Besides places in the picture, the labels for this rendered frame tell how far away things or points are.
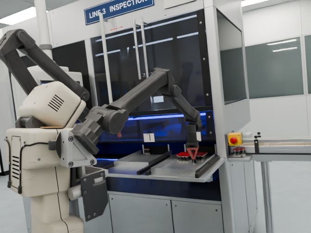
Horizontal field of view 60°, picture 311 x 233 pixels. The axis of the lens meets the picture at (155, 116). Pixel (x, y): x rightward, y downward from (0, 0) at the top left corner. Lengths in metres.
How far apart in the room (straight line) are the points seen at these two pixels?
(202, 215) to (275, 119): 4.60
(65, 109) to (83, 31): 1.32
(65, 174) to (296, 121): 5.63
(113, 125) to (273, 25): 5.67
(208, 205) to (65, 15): 1.78
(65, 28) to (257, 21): 4.75
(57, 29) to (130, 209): 1.56
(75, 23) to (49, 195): 1.57
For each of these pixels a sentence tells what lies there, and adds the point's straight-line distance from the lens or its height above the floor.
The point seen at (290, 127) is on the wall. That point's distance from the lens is 6.28.
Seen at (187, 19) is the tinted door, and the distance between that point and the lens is 1.79.
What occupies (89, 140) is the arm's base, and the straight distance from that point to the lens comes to 0.82.
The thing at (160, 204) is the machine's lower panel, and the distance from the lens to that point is 2.00.
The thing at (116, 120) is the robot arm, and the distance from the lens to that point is 0.89.
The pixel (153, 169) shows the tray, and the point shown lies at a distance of 1.49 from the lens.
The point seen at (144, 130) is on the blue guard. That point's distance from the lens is 1.90.
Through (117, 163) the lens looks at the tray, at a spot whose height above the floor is 0.90.
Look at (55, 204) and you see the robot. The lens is 1.04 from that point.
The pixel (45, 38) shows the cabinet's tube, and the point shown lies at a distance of 2.03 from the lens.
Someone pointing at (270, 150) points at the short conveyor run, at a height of 0.90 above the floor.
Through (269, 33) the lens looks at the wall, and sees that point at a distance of 6.33.
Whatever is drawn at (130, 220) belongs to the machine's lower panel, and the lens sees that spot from 2.20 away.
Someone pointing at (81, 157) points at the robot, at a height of 1.14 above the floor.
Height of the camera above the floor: 1.29
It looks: 4 degrees down
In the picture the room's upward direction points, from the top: 6 degrees counter-clockwise
